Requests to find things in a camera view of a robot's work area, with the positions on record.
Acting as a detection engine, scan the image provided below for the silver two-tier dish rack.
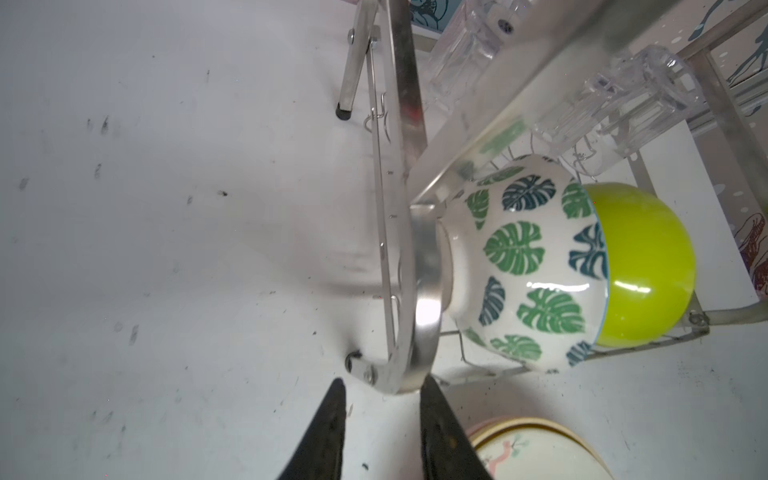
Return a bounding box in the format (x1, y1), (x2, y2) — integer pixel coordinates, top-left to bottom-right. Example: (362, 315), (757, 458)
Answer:
(334, 0), (768, 396)

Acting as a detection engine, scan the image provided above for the green leaf pattern bowl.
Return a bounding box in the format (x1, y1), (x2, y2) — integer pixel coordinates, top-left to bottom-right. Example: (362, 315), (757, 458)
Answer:
(439, 154), (609, 373)

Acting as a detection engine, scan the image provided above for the yellow plate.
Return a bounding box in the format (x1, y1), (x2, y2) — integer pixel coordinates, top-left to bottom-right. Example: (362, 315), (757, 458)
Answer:
(467, 416), (613, 480)

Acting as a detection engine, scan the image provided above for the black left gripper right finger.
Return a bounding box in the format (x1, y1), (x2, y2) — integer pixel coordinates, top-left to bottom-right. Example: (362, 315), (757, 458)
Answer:
(420, 375), (492, 480)

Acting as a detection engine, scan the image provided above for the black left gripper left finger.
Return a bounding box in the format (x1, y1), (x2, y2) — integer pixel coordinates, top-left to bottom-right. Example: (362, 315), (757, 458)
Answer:
(278, 378), (347, 480)

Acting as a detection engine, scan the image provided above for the clear drinking glass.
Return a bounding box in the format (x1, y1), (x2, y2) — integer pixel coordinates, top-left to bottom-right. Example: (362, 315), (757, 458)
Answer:
(422, 0), (532, 113)
(532, 45), (703, 177)

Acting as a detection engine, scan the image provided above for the lime green bowl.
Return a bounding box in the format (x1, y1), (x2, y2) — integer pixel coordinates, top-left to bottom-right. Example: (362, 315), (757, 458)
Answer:
(586, 183), (696, 348)

